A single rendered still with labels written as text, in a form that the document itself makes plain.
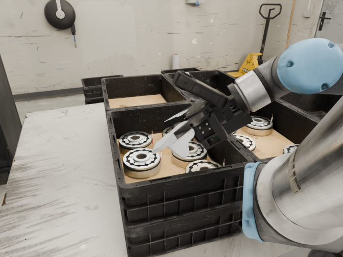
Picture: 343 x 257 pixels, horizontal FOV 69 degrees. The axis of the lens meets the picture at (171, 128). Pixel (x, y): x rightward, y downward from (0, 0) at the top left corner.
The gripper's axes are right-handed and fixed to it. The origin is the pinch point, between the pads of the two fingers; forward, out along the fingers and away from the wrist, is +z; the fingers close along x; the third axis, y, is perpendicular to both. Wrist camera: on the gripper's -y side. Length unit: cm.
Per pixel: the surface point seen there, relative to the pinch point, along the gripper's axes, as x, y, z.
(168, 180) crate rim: -8.2, 7.1, 0.0
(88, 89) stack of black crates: 154, -29, 80
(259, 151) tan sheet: 21.8, 26.1, -17.3
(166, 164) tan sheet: 12.3, 11.6, 6.5
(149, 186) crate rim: -9.7, 5.8, 3.4
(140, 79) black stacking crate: 67, -12, 14
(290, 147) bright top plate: 19.9, 28.6, -25.8
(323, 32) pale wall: 339, 75, -170
